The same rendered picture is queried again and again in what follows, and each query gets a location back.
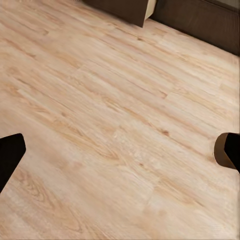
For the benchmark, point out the cabinet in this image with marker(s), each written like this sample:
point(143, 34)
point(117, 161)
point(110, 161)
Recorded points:
point(216, 22)

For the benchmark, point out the pillar candle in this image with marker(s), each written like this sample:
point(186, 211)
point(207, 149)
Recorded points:
point(220, 154)

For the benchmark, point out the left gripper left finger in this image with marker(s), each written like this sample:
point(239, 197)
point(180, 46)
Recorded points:
point(12, 149)

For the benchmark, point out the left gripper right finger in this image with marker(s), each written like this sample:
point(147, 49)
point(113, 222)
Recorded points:
point(232, 149)

